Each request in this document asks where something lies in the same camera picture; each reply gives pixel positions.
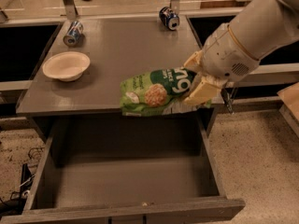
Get grey cabinet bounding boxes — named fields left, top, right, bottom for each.
left=15, top=15, right=225, bottom=142

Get black cables on floor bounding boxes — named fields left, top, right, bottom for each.
left=0, top=147, right=45, bottom=217

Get green rice chip bag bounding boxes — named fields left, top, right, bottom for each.
left=120, top=67, right=211, bottom=117

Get grey open top drawer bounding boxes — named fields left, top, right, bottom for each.
left=1, top=112, right=245, bottom=224

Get metal post left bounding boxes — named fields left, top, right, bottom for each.
left=63, top=0, right=78, bottom=21

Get white paper bowl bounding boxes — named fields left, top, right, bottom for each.
left=42, top=51, right=91, bottom=82

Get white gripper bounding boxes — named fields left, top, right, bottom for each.
left=182, top=23, right=260, bottom=105

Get blue soda can left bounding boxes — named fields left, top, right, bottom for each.
left=64, top=21, right=83, bottom=47

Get blue soda can right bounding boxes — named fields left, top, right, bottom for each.
left=159, top=7, right=180, bottom=31

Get blue soda can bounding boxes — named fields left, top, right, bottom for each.
left=159, top=7, right=180, bottom=31
left=64, top=21, right=83, bottom=47

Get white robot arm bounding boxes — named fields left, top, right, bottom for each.
left=182, top=0, right=299, bottom=105

